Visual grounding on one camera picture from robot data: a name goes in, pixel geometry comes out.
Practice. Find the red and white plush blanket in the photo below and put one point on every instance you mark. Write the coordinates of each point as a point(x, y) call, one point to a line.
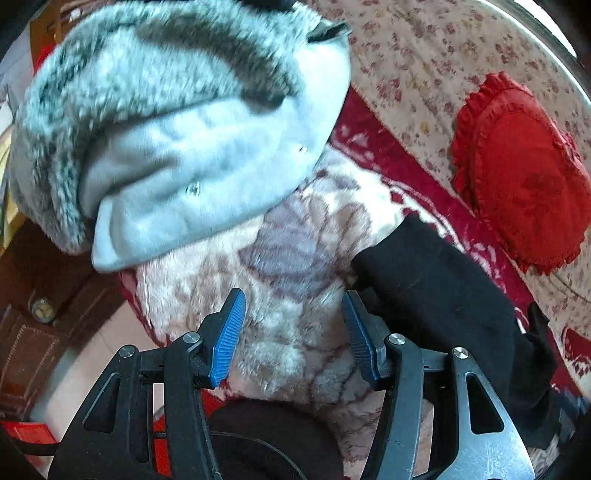
point(286, 332)

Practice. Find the red heart-shaped pillow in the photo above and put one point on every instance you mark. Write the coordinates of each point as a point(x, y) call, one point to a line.
point(521, 170)

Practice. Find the black pants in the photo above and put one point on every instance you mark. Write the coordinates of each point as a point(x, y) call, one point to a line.
point(438, 286)

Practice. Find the red plastic item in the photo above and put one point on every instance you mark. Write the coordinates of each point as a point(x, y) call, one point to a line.
point(27, 434)

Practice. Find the light blue fur-collared coat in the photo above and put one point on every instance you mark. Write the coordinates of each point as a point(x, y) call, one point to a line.
point(184, 152)

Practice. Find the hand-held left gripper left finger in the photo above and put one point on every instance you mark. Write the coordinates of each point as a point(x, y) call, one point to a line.
point(226, 341)

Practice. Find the floral patterned quilt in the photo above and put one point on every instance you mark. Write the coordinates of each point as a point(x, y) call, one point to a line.
point(415, 60)

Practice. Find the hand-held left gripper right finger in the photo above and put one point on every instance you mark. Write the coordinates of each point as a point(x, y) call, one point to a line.
point(360, 337)

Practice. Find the brown wooden cabinet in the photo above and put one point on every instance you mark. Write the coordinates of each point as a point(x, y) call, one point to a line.
point(37, 355)

